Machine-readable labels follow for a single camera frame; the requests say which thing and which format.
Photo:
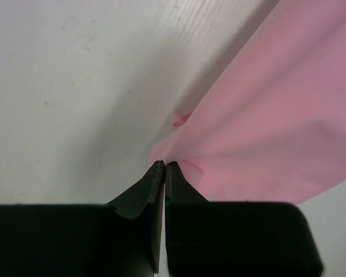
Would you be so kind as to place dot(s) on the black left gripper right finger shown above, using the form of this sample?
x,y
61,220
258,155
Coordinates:
x,y
211,238

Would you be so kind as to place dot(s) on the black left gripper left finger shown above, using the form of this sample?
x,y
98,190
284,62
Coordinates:
x,y
120,238

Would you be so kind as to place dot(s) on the pink t shirt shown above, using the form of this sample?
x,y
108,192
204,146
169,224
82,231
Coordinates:
x,y
273,125

